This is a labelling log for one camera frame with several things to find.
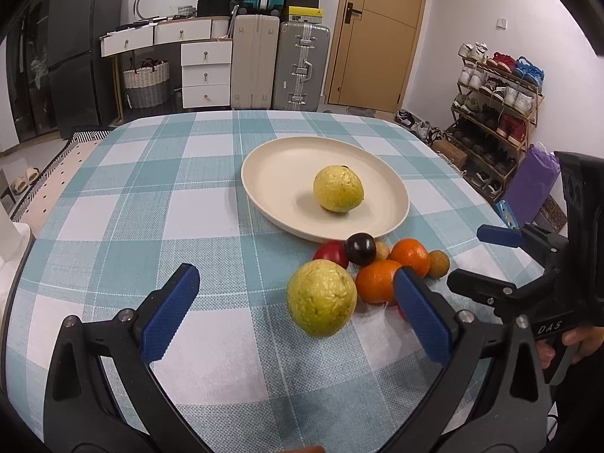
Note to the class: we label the beige suitcase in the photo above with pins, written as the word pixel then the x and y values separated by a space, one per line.
pixel 252 61

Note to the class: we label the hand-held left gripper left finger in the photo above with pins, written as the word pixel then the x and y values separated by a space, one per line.
pixel 170 311

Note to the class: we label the patterned doormat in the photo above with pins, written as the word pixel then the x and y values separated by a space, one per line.
pixel 553 212

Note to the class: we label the green-yellow guava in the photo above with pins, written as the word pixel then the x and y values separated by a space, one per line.
pixel 322 299

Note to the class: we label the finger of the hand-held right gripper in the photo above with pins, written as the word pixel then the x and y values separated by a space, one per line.
pixel 495 235
pixel 476 285

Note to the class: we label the beige slipper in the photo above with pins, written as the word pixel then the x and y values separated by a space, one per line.
pixel 32 174
pixel 19 184

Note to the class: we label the grey floor mat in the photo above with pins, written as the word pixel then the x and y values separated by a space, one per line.
pixel 361 111

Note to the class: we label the orange mandarin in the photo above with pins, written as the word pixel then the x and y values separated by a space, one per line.
pixel 375 283
pixel 410 255

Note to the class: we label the blue plastic clip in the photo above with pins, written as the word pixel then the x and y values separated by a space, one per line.
pixel 507 212

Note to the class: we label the purple bag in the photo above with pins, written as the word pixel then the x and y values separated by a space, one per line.
pixel 531 179

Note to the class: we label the black refrigerator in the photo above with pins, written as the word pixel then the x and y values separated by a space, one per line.
pixel 80 56

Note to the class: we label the silver suitcase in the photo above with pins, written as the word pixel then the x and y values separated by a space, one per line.
pixel 299 66

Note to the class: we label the dark glass cabinet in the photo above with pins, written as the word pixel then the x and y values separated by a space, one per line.
pixel 28 71

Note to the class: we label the collection of assorted shoes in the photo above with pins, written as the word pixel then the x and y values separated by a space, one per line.
pixel 512 125

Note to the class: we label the wooden door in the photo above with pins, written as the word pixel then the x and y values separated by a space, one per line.
pixel 377 47

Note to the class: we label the patterned floor rug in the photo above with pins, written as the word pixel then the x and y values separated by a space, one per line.
pixel 52 174

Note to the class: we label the white cloth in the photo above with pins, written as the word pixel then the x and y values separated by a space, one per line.
pixel 12 240

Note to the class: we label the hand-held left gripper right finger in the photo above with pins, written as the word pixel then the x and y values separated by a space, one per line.
pixel 420 311

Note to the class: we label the teal white checked tablecloth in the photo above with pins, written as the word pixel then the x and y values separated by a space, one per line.
pixel 141 198

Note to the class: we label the white drawer dresser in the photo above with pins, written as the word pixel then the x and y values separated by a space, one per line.
pixel 205 66

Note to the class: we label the yellow guava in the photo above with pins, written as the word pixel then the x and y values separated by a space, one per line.
pixel 339 188

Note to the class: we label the small tan round fruit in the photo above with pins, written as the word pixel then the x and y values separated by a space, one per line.
pixel 438 263
pixel 382 249

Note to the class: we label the woven laundry basket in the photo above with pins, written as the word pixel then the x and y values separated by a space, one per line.
pixel 146 82

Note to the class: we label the black bag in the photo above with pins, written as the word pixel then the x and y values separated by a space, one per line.
pixel 212 7

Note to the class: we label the person's right hand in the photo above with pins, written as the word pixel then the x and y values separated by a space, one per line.
pixel 590 342

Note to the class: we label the striped cup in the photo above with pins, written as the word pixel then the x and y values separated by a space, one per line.
pixel 186 9

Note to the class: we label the yellow black shoe box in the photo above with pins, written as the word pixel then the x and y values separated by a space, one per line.
pixel 306 14

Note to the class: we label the black white sneaker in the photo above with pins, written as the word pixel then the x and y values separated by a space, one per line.
pixel 406 117

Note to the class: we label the wooden shoe rack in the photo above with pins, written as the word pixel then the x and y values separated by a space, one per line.
pixel 533 99

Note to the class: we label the grey sneaker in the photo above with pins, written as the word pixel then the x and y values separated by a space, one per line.
pixel 423 130

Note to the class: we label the person's right forearm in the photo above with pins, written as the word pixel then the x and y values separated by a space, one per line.
pixel 578 401

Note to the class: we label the cardboard box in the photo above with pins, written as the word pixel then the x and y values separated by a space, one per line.
pixel 449 152

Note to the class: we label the cream round plate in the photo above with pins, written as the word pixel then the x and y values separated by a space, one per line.
pixel 283 174

